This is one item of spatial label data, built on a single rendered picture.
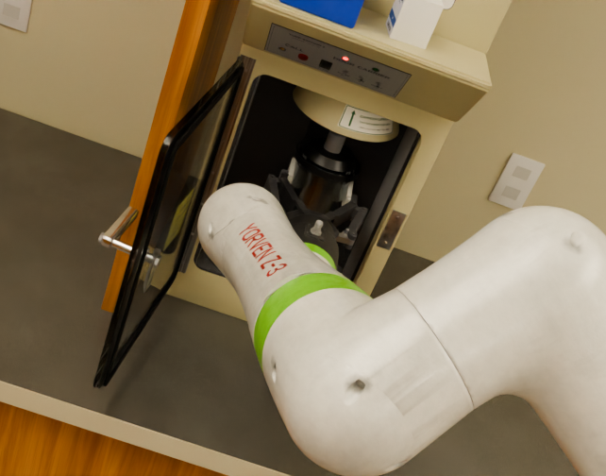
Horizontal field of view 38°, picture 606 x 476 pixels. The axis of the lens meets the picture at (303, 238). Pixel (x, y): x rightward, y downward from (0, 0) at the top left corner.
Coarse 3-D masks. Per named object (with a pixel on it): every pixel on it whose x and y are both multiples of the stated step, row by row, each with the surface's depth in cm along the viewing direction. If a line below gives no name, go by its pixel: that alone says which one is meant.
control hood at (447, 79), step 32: (256, 0) 110; (256, 32) 117; (320, 32) 112; (352, 32) 111; (384, 32) 115; (416, 64) 112; (448, 64) 113; (480, 64) 117; (416, 96) 121; (448, 96) 118; (480, 96) 115
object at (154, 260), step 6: (156, 252) 111; (144, 258) 111; (150, 258) 111; (156, 258) 111; (150, 264) 112; (156, 264) 111; (150, 270) 111; (150, 276) 112; (144, 282) 114; (150, 282) 114; (144, 288) 113
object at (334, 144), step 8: (328, 136) 138; (336, 136) 137; (344, 136) 138; (304, 144) 140; (312, 144) 139; (320, 144) 140; (328, 144) 138; (336, 144) 138; (304, 152) 138; (312, 152) 137; (320, 152) 137; (328, 152) 138; (336, 152) 139; (344, 152) 140; (312, 160) 137; (320, 160) 137; (328, 160) 137; (336, 160) 137; (344, 160) 138; (352, 160) 139; (328, 168) 137; (336, 168) 137; (344, 168) 138; (352, 168) 139
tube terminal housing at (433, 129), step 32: (384, 0) 120; (480, 0) 118; (448, 32) 121; (480, 32) 120; (256, 64) 126; (288, 64) 126; (352, 96) 127; (384, 96) 127; (416, 128) 129; (448, 128) 128; (224, 160) 135; (416, 160) 131; (416, 192) 134; (384, 224) 138; (192, 256) 144; (384, 256) 141; (192, 288) 148; (224, 288) 147
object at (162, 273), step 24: (216, 120) 122; (168, 144) 99; (192, 144) 112; (192, 168) 119; (168, 192) 110; (192, 192) 127; (144, 216) 104; (168, 216) 117; (168, 240) 124; (144, 264) 115; (168, 264) 133; (120, 288) 110; (144, 312) 130; (96, 384) 118
